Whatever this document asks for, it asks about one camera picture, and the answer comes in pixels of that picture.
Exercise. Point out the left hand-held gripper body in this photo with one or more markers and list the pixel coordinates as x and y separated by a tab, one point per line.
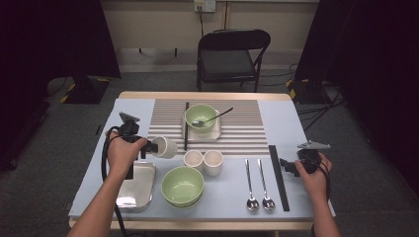
130	130

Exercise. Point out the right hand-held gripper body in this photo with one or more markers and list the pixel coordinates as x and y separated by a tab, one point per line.
309	161

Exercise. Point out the white cup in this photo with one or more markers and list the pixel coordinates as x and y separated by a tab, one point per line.
213	164
168	148
193	158

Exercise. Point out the row of black chopsticks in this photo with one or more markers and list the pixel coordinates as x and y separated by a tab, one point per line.
279	184

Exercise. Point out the metal spoon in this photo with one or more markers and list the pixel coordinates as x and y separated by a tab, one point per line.
197	123
252	204
268	204

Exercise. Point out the green bowl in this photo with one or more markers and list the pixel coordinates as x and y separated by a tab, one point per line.
184	206
197	113
183	184

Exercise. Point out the person's left hand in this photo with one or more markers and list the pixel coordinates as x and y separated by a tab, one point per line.
123	154

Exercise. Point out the person's right hand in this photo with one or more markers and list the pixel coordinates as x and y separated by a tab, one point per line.
314	184

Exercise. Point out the small black floor strip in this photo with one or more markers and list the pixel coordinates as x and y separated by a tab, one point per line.
98	129

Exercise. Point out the grey striped placemat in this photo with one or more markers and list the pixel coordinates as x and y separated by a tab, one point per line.
243	131

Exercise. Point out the black taped stand base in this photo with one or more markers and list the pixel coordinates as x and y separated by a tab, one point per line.
306	94
87	94

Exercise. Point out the light blue table mat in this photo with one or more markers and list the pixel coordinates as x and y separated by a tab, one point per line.
224	191

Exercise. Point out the grey round floor base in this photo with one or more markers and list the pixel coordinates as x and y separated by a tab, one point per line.
57	87

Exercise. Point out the black folding chair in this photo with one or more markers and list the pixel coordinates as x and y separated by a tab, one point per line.
227	64

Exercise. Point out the black curtain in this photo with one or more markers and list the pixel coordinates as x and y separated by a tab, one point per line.
378	65
49	33

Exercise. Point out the white wall power outlet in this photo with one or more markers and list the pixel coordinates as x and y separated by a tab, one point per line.
209	6

